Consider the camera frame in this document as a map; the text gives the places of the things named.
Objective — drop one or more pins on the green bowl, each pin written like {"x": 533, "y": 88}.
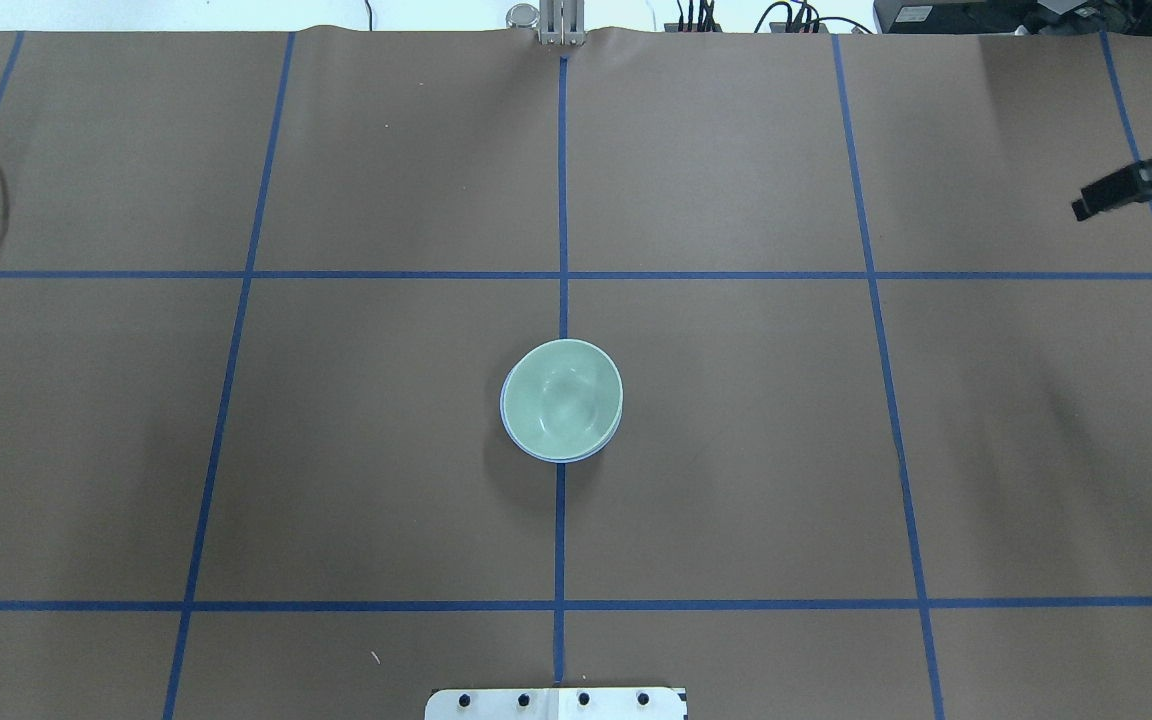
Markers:
{"x": 568, "y": 358}

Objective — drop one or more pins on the silver camera stand post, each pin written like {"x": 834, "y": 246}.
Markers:
{"x": 561, "y": 23}

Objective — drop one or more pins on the blue bowl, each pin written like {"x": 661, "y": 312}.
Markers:
{"x": 561, "y": 421}

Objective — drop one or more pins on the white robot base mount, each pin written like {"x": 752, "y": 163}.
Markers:
{"x": 608, "y": 702}

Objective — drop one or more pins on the black equipment on back desk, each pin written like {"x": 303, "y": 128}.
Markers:
{"x": 1063, "y": 18}

